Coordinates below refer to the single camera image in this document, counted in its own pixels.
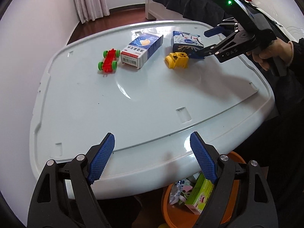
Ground bed with black skirt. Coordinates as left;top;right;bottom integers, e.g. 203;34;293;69
141;0;304;43

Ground green white carton in bin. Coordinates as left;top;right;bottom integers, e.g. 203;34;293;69
185;172;214;215

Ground blue white medicine box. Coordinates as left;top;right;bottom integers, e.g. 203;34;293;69
121;33;163;69

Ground blue white milk carton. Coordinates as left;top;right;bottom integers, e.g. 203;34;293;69
171;31;204;59

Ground crumpled white wrapper in bin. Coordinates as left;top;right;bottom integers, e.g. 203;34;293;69
169;179;193;205

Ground person's right hand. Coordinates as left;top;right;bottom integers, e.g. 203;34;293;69
246;38;294;71

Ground red toy car green wheels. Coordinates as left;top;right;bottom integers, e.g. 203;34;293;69
98;49;121;73

